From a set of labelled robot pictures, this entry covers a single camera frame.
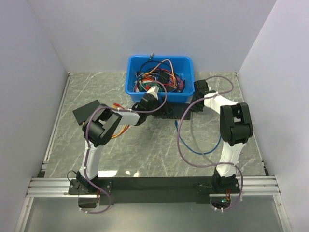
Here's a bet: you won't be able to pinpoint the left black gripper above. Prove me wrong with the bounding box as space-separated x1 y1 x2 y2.
147 97 174 117

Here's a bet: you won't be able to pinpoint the black network switch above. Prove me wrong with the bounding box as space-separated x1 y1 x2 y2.
72 100 100 126
153 102 189 120

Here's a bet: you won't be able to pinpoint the blue ethernet cable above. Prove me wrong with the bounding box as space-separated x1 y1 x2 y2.
174 120 222 155

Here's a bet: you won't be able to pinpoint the red ethernet cable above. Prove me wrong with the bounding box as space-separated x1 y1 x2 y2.
111 103 130 139

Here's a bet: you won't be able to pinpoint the yellow ethernet cable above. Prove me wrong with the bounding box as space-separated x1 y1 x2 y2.
110 104 130 138

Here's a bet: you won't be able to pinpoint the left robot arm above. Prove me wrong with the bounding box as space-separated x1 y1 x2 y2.
69 91 173 195

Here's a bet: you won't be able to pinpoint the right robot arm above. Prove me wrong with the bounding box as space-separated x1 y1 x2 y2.
192 80 253 193

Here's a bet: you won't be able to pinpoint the blue plastic bin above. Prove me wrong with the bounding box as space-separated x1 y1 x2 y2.
125 55 195 103

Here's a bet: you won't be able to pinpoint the black base beam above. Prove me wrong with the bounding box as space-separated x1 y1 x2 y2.
68 176 240 205

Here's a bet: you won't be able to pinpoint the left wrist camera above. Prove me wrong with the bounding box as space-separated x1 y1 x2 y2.
147 86 159 100

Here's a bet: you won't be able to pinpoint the tangled cables in bin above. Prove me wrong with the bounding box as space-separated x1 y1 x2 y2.
132 53 186 94

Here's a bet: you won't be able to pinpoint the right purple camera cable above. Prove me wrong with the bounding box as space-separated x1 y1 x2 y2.
177 76 243 213

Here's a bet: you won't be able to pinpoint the aluminium rail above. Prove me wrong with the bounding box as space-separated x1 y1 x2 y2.
26 177 80 198

